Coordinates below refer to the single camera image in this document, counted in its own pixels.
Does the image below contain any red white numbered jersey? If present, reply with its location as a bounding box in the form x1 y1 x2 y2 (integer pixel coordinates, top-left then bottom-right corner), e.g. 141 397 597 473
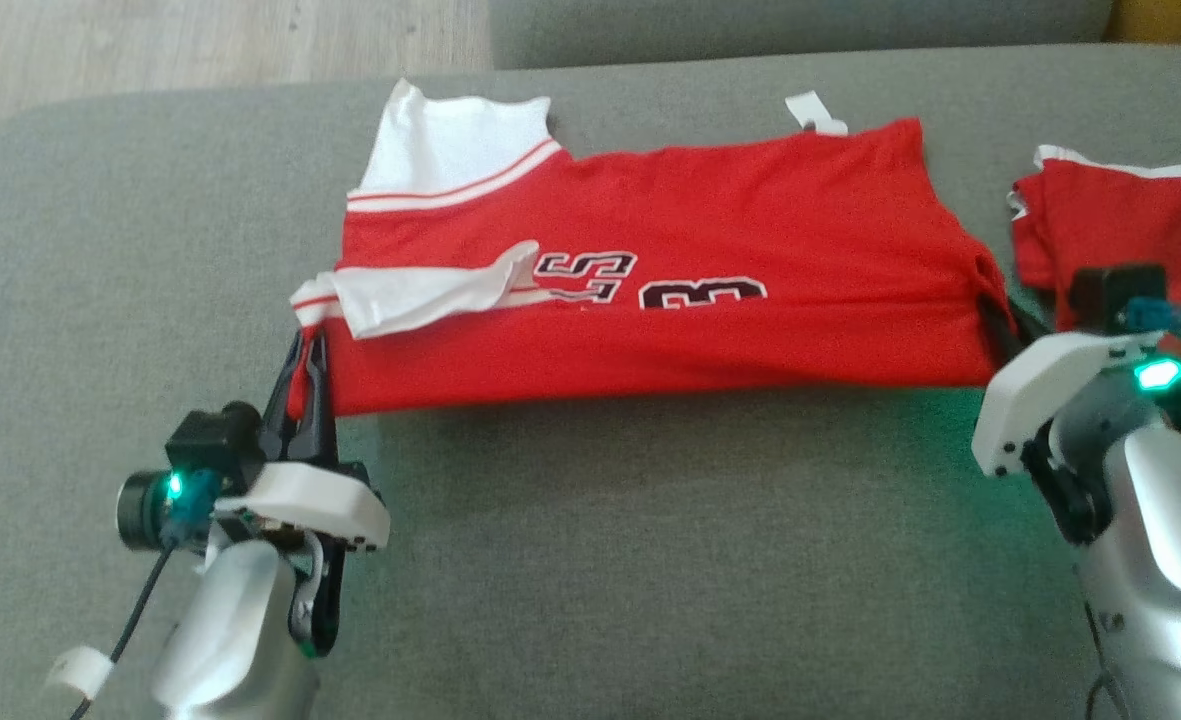
288 78 1013 419

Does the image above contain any white cable label tag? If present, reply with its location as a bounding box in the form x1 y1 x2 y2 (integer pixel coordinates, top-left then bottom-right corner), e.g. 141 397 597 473
45 647 114 699

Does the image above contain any grey sofa seat cushion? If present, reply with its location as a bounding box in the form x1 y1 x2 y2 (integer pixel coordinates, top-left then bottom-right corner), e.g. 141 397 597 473
488 0 1117 69

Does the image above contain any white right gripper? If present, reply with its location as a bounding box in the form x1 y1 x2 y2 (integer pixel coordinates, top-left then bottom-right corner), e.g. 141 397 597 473
972 290 1166 479

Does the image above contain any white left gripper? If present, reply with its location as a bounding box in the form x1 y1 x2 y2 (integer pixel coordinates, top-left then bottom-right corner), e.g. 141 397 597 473
215 335 391 549

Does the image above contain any yellow sofa back cushion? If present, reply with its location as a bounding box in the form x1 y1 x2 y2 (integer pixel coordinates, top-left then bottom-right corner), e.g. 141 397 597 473
1105 0 1181 46

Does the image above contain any red shorts white trim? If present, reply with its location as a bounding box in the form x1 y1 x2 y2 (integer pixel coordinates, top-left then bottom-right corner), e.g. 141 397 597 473
1008 145 1181 363

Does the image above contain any black left cable teal plug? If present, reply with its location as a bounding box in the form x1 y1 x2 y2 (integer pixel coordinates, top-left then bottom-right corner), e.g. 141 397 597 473
68 490 196 720

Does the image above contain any grey fabric ottoman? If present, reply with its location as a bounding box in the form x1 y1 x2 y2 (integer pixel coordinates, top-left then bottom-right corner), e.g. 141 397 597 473
0 42 1181 720

